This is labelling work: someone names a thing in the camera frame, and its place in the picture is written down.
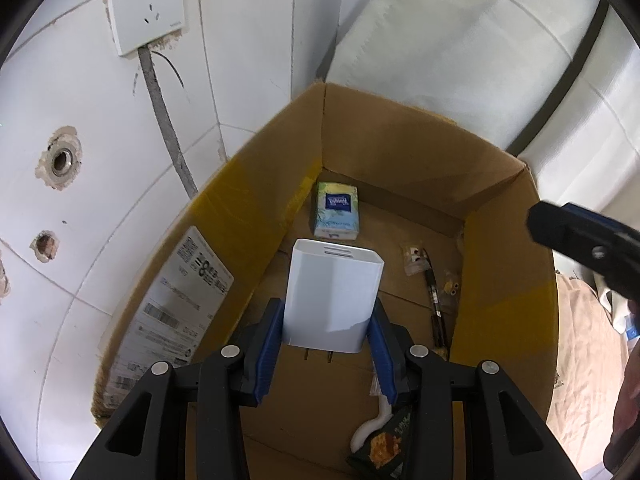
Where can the Tempo tissue pack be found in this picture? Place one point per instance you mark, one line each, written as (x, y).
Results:
(336, 214)

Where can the white power adapter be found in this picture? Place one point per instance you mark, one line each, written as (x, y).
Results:
(330, 296)

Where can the cardboard box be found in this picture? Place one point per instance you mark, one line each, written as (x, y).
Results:
(420, 178)

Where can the shipping label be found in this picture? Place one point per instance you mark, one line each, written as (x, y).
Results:
(170, 320)

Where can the small eyes packet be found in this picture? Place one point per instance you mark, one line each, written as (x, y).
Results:
(413, 258)

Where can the black snack packet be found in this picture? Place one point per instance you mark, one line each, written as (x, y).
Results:
(379, 446)

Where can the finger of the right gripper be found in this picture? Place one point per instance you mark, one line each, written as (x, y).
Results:
(613, 256)
(599, 219)

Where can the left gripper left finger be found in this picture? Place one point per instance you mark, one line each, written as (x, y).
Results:
(146, 436)

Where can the white curtain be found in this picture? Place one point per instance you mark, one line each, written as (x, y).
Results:
(554, 82)

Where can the white wall socket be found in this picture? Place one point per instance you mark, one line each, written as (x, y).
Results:
(136, 23)

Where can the beige cloth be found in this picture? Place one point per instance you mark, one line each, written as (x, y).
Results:
(589, 372)

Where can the blue white bottle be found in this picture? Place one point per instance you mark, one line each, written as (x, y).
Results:
(631, 330)

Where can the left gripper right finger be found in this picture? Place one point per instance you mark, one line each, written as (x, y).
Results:
(504, 437)

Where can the black pen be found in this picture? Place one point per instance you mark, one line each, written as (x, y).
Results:
(440, 335)

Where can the right hand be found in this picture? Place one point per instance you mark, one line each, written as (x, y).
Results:
(621, 456)

